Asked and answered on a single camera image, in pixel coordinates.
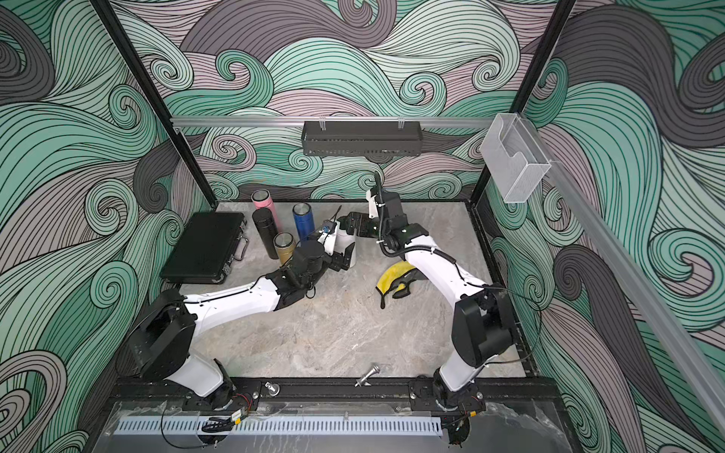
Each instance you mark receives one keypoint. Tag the black hard case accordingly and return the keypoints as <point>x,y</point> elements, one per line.
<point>206,249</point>

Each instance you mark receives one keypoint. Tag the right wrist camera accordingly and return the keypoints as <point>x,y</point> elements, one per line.
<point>375,203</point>

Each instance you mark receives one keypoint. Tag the blue thermos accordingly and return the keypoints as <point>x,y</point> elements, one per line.
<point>303,217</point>

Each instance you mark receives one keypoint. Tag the silver bolt on rail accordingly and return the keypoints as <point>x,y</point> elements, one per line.
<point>364,380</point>

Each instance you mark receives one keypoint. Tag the black thermos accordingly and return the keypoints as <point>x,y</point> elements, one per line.
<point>265,224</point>

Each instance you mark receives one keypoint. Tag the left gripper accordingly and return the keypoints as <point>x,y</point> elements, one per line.
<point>336,265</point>

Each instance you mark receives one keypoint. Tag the pink thermos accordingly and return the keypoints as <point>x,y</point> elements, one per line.
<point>262,198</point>

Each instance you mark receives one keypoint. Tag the clear acrylic wall holder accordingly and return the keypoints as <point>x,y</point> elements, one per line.
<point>514,154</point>

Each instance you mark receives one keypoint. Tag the yellow grey cleaning cloth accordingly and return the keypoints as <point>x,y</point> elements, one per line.
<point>397,280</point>

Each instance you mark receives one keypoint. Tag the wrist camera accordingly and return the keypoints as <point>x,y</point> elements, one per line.
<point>328,234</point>
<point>375,203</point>

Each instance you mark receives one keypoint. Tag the black wall shelf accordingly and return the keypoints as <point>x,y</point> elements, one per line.
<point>370,139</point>

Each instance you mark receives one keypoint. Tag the white thermos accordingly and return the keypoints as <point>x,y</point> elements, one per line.
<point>342,241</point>

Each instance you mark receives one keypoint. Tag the silver knob on rail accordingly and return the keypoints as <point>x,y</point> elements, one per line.
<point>273,388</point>

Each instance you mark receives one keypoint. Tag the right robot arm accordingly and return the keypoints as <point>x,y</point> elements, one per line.
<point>483,324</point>

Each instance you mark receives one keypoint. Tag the white slotted cable duct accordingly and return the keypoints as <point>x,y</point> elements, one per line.
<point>285,425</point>

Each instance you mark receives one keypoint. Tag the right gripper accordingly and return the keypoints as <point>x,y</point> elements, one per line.
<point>355,218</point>

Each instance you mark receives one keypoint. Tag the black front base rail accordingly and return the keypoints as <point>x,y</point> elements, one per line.
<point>418,390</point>

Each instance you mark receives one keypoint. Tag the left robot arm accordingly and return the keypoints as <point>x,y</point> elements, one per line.
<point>161,344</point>

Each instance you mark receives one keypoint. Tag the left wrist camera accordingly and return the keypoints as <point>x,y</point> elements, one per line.
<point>328,234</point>

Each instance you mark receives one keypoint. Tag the gold thermos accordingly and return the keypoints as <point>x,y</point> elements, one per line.
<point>285,244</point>

